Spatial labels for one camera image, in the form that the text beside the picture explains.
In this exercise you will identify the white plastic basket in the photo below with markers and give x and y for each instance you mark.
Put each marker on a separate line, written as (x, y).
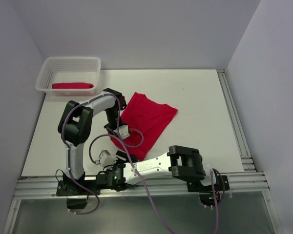
(69, 70)

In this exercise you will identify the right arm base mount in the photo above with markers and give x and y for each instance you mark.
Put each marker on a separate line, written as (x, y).
(205, 192)

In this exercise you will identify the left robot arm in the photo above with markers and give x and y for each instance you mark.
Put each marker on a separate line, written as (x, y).
(75, 128)

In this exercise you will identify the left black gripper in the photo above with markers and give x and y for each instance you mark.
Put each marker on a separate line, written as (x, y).
(111, 129)

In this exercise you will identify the aluminium right rail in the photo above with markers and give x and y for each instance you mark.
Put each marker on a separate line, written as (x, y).
(246, 158)

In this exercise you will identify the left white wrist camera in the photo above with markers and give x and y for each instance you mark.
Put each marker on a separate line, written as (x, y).
(123, 131)

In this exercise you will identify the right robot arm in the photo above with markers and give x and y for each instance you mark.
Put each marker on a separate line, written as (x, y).
(186, 164)

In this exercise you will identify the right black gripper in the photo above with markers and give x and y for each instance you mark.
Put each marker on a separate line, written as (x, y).
(119, 160)

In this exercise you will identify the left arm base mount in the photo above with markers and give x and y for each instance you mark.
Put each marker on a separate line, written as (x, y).
(76, 197)

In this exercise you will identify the rolled red t shirt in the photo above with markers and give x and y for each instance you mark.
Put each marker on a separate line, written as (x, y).
(72, 85)

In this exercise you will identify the aluminium front rail frame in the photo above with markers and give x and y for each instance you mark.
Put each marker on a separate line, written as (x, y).
(247, 208)

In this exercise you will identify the red t shirt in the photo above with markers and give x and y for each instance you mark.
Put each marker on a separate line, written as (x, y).
(150, 118)
(72, 85)

